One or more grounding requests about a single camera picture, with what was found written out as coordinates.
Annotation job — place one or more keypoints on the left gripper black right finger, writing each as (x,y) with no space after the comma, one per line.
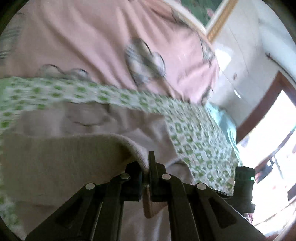
(197,212)

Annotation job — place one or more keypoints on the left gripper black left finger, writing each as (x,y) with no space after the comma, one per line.
(95,211)

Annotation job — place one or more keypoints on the beige knit sweater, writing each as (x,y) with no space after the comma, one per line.
(49,154)

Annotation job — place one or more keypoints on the green white checkered bedsheet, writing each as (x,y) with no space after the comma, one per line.
(197,138)

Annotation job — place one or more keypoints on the pink quilt with plaid hearts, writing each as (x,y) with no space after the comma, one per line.
(138,45)

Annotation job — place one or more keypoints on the framed landscape painting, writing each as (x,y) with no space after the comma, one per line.
(207,17)

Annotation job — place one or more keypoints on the brown wooden door frame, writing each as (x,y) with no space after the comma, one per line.
(279,84)

